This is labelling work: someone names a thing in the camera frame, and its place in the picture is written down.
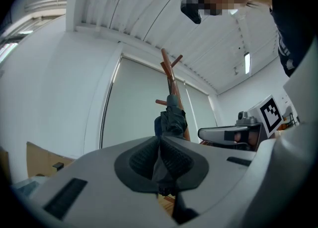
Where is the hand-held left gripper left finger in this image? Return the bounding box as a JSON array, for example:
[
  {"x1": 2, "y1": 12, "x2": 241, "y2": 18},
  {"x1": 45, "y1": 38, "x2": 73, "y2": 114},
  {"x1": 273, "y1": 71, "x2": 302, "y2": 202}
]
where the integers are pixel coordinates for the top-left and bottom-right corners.
[{"x1": 31, "y1": 136, "x2": 179, "y2": 228}]

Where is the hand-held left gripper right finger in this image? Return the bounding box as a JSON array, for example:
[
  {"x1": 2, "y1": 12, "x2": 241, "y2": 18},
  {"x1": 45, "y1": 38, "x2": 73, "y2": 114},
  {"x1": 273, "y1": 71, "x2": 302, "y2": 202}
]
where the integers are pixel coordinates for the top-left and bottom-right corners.
[{"x1": 160, "y1": 136, "x2": 259, "y2": 225}]

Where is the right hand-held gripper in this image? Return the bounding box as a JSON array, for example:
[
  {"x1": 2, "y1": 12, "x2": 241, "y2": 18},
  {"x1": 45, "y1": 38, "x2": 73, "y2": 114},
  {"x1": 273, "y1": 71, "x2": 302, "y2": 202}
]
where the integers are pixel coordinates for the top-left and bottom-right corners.
[{"x1": 198, "y1": 94, "x2": 284, "y2": 152}]

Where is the dark garment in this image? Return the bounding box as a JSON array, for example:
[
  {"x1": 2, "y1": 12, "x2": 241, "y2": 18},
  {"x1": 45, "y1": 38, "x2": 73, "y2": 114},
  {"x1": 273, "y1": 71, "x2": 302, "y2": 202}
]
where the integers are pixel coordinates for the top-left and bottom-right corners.
[{"x1": 151, "y1": 94, "x2": 189, "y2": 196}]

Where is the brown wooden coat rack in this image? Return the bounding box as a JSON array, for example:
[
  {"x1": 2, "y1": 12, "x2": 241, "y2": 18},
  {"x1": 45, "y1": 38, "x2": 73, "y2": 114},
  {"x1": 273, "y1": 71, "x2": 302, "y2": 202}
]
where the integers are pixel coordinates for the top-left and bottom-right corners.
[{"x1": 155, "y1": 48, "x2": 191, "y2": 142}]

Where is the person's right hand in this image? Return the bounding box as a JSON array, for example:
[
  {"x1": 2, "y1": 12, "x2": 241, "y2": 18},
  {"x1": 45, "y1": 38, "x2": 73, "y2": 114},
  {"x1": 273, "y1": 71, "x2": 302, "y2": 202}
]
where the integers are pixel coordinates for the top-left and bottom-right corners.
[{"x1": 234, "y1": 132, "x2": 258, "y2": 147}]

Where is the grey roller blind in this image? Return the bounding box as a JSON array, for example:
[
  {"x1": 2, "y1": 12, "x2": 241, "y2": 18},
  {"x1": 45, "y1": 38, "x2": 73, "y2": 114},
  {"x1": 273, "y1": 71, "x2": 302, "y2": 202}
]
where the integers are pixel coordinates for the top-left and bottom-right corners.
[
  {"x1": 100, "y1": 54, "x2": 210, "y2": 149},
  {"x1": 185, "y1": 82, "x2": 220, "y2": 129}
]

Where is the wooden crate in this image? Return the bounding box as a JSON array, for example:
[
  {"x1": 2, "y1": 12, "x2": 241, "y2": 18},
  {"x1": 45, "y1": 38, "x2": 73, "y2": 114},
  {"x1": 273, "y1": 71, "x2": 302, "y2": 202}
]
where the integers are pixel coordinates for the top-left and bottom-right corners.
[{"x1": 159, "y1": 194, "x2": 176, "y2": 217}]

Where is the brown cardboard sheet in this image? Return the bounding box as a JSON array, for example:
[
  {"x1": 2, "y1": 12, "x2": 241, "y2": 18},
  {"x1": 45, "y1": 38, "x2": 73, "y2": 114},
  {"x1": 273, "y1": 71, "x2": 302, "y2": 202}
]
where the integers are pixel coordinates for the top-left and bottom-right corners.
[{"x1": 26, "y1": 141, "x2": 76, "y2": 178}]

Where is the person's black printed t-shirt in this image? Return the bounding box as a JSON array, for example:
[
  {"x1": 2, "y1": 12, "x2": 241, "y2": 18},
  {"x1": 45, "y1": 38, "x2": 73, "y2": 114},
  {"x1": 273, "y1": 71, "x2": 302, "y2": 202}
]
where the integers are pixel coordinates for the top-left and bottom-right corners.
[{"x1": 269, "y1": 0, "x2": 318, "y2": 78}]

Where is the black head-worn camera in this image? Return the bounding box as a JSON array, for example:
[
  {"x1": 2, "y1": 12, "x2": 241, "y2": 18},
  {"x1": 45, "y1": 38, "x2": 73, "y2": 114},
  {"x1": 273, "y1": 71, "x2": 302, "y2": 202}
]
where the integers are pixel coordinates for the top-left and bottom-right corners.
[{"x1": 180, "y1": 0, "x2": 202, "y2": 25}]

